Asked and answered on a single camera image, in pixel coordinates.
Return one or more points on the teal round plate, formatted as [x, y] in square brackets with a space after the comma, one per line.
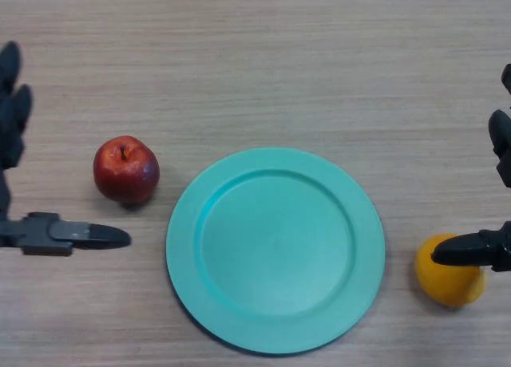
[275, 251]

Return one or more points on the yellow pear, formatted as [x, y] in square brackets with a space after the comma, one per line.
[447, 283]

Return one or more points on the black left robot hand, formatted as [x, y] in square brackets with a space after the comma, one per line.
[44, 233]

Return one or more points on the red apple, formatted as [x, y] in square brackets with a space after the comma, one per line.
[125, 171]

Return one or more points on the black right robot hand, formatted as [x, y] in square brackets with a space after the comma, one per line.
[463, 251]

